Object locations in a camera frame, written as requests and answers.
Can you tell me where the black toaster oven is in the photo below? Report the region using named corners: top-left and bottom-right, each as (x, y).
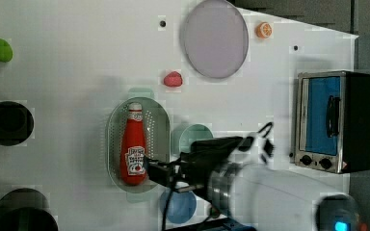
top-left (294, 70), bottom-right (370, 174)

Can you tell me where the black cylinder lower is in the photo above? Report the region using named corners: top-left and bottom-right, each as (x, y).
top-left (0, 188), bottom-right (59, 231)

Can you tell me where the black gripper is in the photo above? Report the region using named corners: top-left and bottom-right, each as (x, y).
top-left (144, 136), bottom-right (244, 199)

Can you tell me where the green lime toy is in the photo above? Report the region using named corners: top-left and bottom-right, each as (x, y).
top-left (0, 38), bottom-right (13, 63)

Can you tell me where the grey round plate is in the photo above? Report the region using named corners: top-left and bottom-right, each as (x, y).
top-left (181, 0), bottom-right (249, 78)

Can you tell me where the strawberry toy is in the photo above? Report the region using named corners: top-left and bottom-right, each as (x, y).
top-left (163, 71), bottom-right (183, 88)

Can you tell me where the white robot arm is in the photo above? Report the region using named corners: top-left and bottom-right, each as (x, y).
top-left (144, 135), bottom-right (369, 231)

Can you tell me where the black cylinder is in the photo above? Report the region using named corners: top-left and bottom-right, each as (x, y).
top-left (0, 101), bottom-right (35, 146)
top-left (0, 188), bottom-right (59, 231)

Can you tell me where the red ketchup bottle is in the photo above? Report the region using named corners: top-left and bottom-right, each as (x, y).
top-left (119, 102), bottom-right (146, 186)

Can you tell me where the black cylinder upper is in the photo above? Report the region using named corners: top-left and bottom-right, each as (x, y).
top-left (0, 101), bottom-right (35, 146)

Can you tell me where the blue bowl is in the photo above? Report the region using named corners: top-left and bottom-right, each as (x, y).
top-left (167, 192), bottom-right (197, 224)

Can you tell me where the green mug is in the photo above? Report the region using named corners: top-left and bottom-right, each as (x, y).
top-left (171, 124), bottom-right (213, 158)

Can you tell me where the orange slice toy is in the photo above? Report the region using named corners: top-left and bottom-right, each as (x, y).
top-left (255, 22), bottom-right (273, 39)

